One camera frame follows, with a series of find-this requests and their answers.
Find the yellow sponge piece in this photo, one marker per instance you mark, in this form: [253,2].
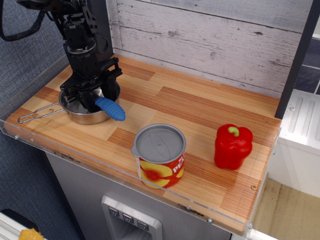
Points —
[30,234]

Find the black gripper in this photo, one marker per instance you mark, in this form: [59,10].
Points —
[88,74]

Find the white toy sink unit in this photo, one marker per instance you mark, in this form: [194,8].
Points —
[295,161]

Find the grey cabinet with dispenser panel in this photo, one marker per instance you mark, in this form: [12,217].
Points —
[108,208]

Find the dark grey post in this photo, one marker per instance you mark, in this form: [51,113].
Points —
[299,57]
[104,47]

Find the dark grey right post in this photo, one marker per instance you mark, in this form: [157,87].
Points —
[299,57]

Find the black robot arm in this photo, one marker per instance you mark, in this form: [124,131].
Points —
[87,45]

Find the red plastic bell pepper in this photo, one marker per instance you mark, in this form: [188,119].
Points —
[232,146]

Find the blue handled metal spatula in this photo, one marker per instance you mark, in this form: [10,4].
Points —
[111,108]

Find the dark grey left post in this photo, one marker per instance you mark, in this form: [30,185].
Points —
[104,47]

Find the peach can with grey lid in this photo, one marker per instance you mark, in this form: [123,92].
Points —
[160,155]

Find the small steel saucepan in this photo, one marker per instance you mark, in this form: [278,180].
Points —
[74,110]

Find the black and silver frame corner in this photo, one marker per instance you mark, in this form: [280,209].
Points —
[10,228]

